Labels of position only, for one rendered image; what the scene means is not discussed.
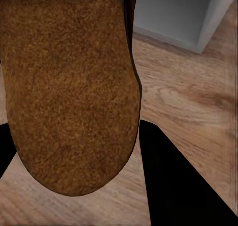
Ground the sandal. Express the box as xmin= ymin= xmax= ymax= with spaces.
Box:
xmin=0 ymin=0 xmax=142 ymax=197

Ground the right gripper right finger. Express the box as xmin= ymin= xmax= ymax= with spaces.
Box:
xmin=139 ymin=120 xmax=238 ymax=226

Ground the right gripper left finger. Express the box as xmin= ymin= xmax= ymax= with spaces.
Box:
xmin=0 ymin=123 xmax=17 ymax=179

